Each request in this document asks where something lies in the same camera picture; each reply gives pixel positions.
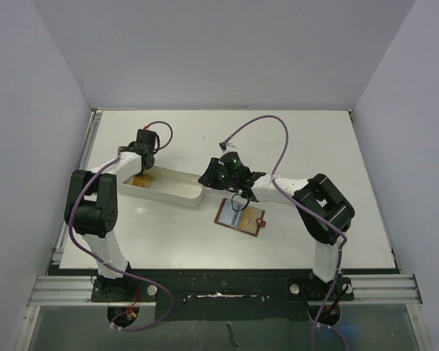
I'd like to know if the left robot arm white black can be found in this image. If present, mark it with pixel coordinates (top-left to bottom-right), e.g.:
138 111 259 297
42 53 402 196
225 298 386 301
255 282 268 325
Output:
64 128 160 301

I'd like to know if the aluminium rail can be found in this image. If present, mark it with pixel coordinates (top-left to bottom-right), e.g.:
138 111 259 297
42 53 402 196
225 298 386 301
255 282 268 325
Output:
28 274 422 306
50 109 102 266

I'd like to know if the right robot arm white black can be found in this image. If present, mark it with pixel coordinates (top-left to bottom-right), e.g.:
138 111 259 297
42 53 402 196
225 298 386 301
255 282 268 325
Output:
198 151 355 299

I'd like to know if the aluminium front rail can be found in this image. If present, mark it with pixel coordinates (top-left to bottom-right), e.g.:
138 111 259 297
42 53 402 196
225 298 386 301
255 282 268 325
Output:
28 274 422 306

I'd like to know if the white oblong plastic tray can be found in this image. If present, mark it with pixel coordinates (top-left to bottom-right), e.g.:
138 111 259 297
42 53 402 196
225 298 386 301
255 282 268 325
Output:
118 166 203 208

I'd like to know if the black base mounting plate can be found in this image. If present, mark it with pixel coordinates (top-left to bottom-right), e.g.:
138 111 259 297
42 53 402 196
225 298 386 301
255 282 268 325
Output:
45 268 356 322

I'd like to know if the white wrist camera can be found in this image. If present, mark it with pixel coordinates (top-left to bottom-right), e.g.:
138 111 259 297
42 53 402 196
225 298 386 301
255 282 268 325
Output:
143 125 157 134
219 142 237 154

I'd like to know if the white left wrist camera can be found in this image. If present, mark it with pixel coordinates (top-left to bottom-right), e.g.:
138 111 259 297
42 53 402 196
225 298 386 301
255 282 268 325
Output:
143 125 157 134

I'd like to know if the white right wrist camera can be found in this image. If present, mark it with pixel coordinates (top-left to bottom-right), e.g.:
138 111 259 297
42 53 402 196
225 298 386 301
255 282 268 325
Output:
219 142 237 154

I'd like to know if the aluminium left side rail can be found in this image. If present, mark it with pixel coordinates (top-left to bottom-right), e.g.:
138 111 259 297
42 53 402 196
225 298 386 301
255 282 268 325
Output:
50 109 102 266

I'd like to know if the brown leather card holder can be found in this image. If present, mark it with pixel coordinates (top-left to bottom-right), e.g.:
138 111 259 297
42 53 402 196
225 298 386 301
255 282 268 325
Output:
214 198 266 237

